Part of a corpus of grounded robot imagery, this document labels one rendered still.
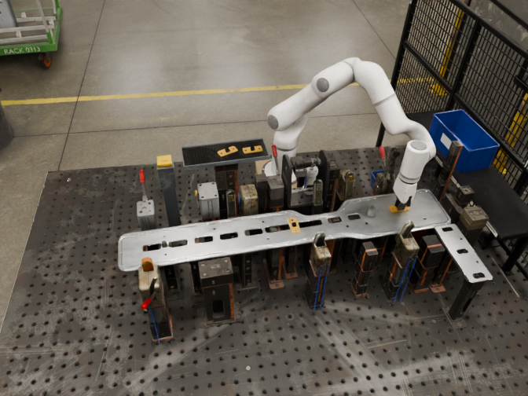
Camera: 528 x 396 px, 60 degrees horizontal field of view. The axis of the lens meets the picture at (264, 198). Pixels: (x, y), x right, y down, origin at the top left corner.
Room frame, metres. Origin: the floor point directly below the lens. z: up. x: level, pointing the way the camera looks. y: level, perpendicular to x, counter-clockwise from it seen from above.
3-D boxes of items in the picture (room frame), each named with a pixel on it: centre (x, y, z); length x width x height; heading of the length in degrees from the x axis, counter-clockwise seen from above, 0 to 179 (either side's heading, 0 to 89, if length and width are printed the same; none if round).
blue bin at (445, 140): (1.79, -0.93, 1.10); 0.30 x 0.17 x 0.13; 17
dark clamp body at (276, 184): (1.48, -0.05, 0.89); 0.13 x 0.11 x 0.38; 13
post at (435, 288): (1.24, -0.78, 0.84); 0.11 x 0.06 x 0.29; 13
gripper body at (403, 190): (1.40, -0.58, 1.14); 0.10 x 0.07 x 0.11; 14
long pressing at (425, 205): (1.28, -0.11, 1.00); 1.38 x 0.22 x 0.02; 103
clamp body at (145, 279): (0.97, 0.40, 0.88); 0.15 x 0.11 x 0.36; 13
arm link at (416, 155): (1.40, -0.58, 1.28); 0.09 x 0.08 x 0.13; 135
